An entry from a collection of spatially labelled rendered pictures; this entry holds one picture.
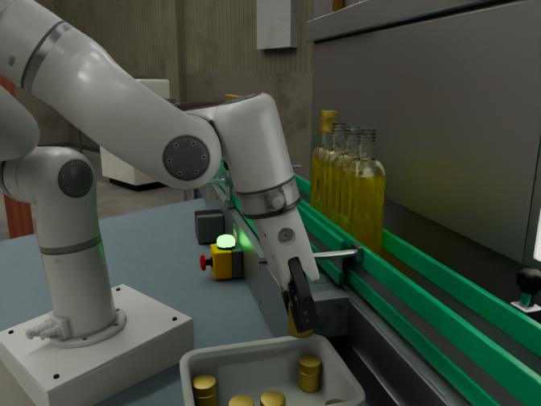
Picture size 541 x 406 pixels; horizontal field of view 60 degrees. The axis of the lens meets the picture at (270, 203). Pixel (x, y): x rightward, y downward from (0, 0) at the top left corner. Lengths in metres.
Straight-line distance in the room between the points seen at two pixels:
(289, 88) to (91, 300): 4.29
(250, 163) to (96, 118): 0.17
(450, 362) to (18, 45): 0.57
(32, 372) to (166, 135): 0.47
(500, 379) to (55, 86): 0.53
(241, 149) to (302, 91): 4.31
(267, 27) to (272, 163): 4.55
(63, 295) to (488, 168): 0.68
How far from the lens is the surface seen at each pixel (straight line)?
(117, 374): 0.80
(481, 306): 0.65
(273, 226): 0.54
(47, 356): 0.84
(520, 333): 0.61
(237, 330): 0.94
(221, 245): 1.13
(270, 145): 0.53
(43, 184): 0.76
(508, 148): 0.72
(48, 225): 0.78
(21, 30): 0.53
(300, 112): 4.85
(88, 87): 0.49
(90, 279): 0.81
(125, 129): 0.47
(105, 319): 0.84
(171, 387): 0.81
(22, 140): 0.74
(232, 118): 0.52
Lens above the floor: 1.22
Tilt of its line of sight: 15 degrees down
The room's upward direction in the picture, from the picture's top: straight up
